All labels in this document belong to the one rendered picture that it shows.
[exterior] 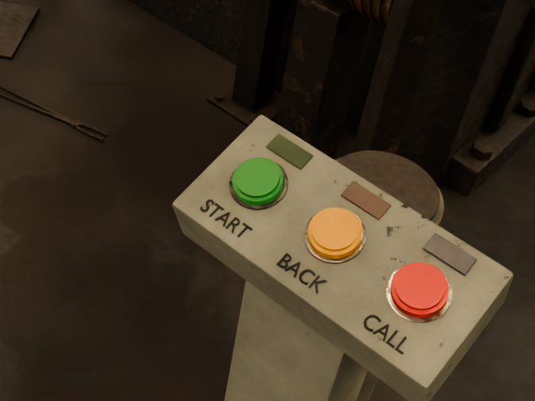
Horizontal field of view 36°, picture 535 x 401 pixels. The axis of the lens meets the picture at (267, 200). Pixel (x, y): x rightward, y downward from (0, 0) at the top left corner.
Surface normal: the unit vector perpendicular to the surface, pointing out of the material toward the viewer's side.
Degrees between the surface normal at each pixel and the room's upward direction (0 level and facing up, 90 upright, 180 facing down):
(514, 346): 0
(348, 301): 20
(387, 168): 0
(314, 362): 90
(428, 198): 0
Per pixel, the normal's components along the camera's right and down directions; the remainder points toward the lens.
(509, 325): 0.14, -0.72
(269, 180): -0.09, -0.51
